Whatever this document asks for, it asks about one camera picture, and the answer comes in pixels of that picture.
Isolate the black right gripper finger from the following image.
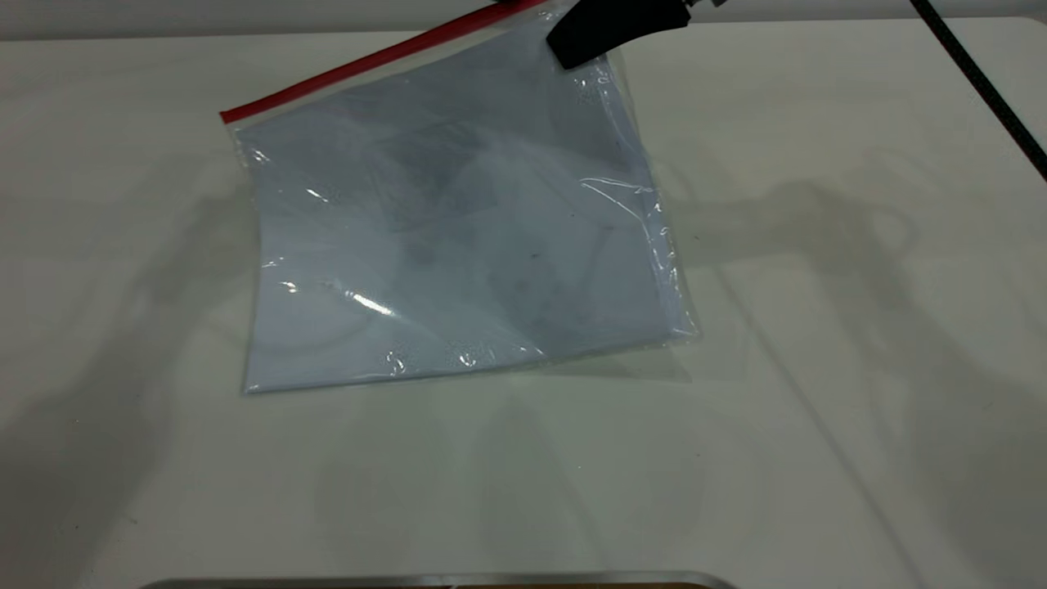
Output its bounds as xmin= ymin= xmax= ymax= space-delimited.
xmin=546 ymin=0 xmax=692 ymax=71

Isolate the clear zip bag red zipper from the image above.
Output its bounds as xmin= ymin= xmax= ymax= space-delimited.
xmin=218 ymin=0 xmax=700 ymax=397

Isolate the long black cable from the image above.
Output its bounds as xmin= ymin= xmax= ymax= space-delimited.
xmin=910 ymin=0 xmax=1047 ymax=182

